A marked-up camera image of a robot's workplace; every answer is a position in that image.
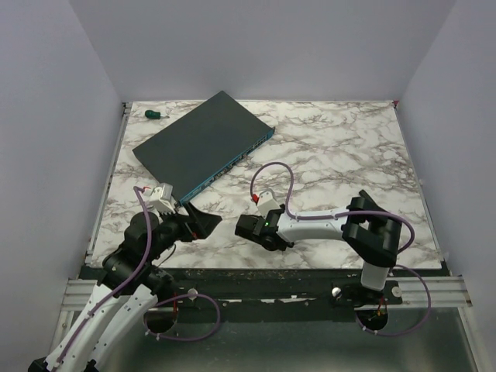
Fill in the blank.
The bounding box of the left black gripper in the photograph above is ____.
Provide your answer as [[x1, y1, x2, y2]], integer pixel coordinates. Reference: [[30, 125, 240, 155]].
[[146, 200, 222, 263]]

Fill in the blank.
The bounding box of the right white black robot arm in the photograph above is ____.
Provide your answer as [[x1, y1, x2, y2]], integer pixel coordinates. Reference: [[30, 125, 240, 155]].
[[235, 196, 405, 304]]

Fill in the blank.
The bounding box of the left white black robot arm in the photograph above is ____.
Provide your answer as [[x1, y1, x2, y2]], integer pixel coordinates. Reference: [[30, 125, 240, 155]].
[[29, 204, 222, 371]]

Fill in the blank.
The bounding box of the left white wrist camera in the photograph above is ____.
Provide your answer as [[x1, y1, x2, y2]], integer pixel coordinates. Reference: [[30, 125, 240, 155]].
[[143, 183, 176, 215]]

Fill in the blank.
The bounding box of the dark grey network switch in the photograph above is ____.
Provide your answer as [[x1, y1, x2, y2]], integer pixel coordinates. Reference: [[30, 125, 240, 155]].
[[133, 91, 275, 205]]

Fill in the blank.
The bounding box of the black T-handle tool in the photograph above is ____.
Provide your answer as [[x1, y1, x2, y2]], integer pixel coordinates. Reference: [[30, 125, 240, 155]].
[[359, 190, 372, 201]]

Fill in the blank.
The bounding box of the green handled screwdriver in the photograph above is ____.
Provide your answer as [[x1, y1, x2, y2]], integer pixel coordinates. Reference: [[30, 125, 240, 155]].
[[144, 109, 168, 120]]

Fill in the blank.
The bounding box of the aluminium frame rail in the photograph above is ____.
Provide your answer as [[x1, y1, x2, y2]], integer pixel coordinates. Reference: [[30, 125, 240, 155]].
[[391, 277, 472, 308]]

